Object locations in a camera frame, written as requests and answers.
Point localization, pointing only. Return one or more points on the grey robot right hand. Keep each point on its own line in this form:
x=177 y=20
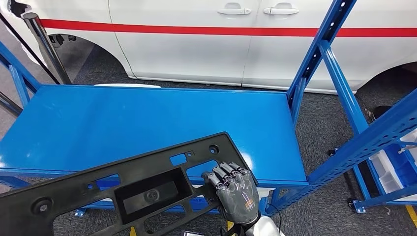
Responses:
x=239 y=198

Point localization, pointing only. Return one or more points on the black plastic panel part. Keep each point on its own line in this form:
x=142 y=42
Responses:
x=81 y=189

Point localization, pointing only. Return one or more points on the blue wheeled shelf cart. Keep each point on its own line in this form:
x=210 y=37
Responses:
x=387 y=197

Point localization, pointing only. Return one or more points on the blue metal shelf rack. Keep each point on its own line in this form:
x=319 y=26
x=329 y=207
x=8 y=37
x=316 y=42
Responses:
x=97 y=123

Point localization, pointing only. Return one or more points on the yellow floor tape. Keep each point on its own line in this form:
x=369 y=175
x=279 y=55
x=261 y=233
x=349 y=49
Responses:
x=133 y=232
x=413 y=216

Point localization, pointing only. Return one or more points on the white car with red stripe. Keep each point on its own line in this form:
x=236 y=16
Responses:
x=179 y=52

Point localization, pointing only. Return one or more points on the white flat plate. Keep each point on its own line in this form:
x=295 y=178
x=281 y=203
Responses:
x=127 y=86

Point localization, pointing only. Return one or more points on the black round disc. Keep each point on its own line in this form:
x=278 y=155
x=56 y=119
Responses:
x=381 y=112

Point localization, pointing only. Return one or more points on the blue plastic bin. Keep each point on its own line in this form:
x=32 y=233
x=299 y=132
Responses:
x=404 y=166

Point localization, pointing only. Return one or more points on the grey metal bar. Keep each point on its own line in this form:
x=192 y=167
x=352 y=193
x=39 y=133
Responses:
x=9 y=103

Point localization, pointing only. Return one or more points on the thin black belt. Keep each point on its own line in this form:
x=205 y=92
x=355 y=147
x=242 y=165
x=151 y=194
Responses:
x=29 y=47

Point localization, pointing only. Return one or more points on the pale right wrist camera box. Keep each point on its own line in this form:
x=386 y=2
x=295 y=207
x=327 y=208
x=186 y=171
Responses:
x=193 y=234

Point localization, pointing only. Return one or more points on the chrome stanchion post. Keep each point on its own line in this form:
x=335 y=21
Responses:
x=48 y=49

